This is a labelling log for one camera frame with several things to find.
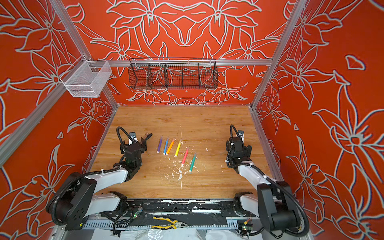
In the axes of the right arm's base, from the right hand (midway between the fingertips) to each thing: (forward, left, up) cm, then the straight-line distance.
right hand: (238, 142), depth 88 cm
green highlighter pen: (-9, +28, -7) cm, 30 cm away
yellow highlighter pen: (0, +37, -8) cm, 38 cm away
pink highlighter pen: (-6, +33, -7) cm, 34 cm away
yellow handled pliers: (-40, +36, -7) cm, 54 cm away
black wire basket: (+44, +46, +20) cm, 67 cm away
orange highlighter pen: (+1, +42, -7) cm, 43 cm away
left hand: (+1, +63, +3) cm, 63 cm away
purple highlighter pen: (+4, +50, -8) cm, 51 cm away
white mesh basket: (+33, +94, +24) cm, 102 cm away
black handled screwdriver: (+10, +58, -7) cm, 59 cm away
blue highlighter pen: (0, +46, -8) cm, 46 cm away
